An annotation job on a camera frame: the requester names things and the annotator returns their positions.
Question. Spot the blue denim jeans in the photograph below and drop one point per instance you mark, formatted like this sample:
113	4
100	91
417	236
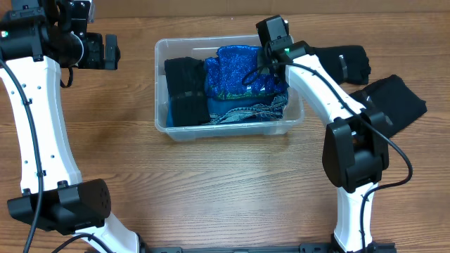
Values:
263	108

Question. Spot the blue sparkly fabric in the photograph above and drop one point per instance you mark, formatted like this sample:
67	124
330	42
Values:
233	74

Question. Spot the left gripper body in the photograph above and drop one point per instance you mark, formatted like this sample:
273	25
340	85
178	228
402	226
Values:
110	51

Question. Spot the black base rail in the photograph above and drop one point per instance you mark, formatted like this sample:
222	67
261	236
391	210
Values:
303	248

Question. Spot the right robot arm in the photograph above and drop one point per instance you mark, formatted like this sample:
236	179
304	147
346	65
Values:
354	157

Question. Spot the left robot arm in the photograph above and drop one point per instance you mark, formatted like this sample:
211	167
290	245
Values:
39	39

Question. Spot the large black cloth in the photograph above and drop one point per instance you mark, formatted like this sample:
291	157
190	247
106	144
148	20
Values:
399	104

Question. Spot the clear plastic storage bin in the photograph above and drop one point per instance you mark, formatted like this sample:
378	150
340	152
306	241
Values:
202	48

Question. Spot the small black cloth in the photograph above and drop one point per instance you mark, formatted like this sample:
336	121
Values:
186	88

